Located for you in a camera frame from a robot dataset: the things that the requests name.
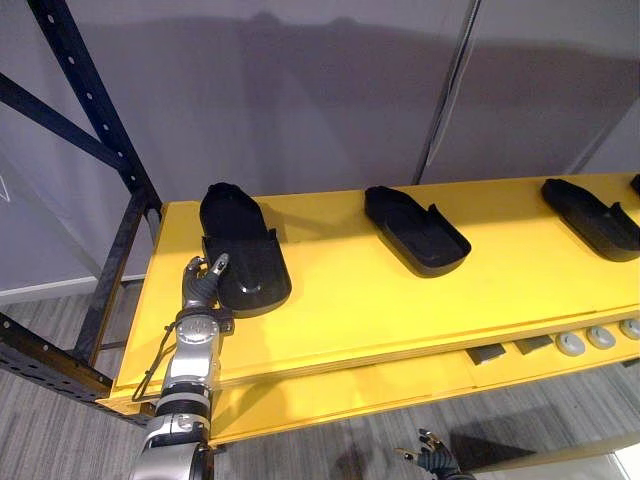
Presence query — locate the yellow shelf board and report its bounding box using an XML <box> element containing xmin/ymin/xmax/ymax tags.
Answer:
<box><xmin>208</xmin><ymin>333</ymin><xmax>640</xmax><ymax>449</ymax></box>
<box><xmin>110</xmin><ymin>171</ymin><xmax>640</xmax><ymax>401</ymax></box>

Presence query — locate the black metal shelf frame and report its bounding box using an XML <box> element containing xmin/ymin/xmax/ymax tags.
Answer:
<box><xmin>0</xmin><ymin>0</ymin><xmax>164</xmax><ymax>426</ymax></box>

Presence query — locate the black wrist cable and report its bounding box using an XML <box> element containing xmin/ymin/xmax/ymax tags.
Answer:
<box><xmin>131</xmin><ymin>322</ymin><xmax>182</xmax><ymax>403</ymax></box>

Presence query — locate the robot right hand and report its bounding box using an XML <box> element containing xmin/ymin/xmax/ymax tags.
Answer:
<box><xmin>394</xmin><ymin>427</ymin><xmax>464</xmax><ymax>475</ymax></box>

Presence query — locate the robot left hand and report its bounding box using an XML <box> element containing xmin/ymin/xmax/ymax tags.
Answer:
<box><xmin>181</xmin><ymin>252</ymin><xmax>231</xmax><ymax>313</ymax></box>

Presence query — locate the dark flat square part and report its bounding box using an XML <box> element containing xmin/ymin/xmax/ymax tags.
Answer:
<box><xmin>466</xmin><ymin>344</ymin><xmax>508</xmax><ymax>366</ymax></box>
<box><xmin>514</xmin><ymin>336</ymin><xmax>556</xmax><ymax>356</ymax></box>

